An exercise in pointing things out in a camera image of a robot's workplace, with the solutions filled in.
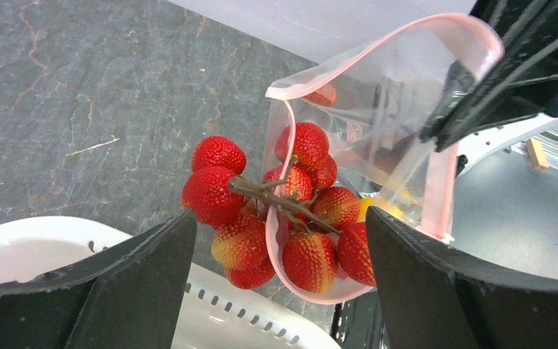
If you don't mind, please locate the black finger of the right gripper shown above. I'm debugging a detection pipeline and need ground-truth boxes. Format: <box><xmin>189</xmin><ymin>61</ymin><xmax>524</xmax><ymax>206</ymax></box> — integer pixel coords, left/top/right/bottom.
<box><xmin>420</xmin><ymin>1</ymin><xmax>558</xmax><ymax>152</ymax></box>

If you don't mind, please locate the yellow pear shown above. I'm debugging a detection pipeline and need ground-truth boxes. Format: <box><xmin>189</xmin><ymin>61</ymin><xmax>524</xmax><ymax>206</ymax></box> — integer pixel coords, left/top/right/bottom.
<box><xmin>357</xmin><ymin>197</ymin><xmax>405</xmax><ymax>222</ymax></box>

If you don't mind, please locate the orange toy piece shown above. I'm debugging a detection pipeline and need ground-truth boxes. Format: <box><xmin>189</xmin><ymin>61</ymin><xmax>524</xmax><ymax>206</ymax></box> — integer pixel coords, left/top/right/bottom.
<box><xmin>303</xmin><ymin>84</ymin><xmax>336</xmax><ymax>107</ymax></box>

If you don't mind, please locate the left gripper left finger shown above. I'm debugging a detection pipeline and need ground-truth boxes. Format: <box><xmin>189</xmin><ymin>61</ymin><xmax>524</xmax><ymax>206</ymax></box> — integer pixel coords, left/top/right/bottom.
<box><xmin>0</xmin><ymin>212</ymin><xmax>197</xmax><ymax>348</ymax></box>

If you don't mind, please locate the white plastic basket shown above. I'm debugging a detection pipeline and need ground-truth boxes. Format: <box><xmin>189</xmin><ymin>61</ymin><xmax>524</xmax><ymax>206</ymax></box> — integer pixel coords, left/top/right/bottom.
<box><xmin>0</xmin><ymin>215</ymin><xmax>336</xmax><ymax>348</ymax></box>

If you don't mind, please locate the strawberry bunch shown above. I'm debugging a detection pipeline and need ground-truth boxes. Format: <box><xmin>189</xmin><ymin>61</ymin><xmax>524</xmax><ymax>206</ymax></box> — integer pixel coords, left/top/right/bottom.
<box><xmin>181</xmin><ymin>121</ymin><xmax>376</xmax><ymax>294</ymax></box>

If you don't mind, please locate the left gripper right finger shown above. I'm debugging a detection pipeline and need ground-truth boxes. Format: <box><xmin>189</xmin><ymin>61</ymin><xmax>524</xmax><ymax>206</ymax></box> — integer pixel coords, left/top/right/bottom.
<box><xmin>365</xmin><ymin>206</ymin><xmax>558</xmax><ymax>348</ymax></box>

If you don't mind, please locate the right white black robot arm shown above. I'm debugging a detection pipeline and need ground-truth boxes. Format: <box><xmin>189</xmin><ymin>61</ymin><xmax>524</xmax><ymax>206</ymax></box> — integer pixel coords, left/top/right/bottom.
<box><xmin>421</xmin><ymin>1</ymin><xmax>558</xmax><ymax>172</ymax></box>

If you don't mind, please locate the clear zip top bag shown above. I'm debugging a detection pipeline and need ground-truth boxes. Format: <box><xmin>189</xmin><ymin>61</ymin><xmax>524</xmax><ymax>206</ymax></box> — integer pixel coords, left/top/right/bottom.
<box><xmin>262</xmin><ymin>12</ymin><xmax>505</xmax><ymax>305</ymax></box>

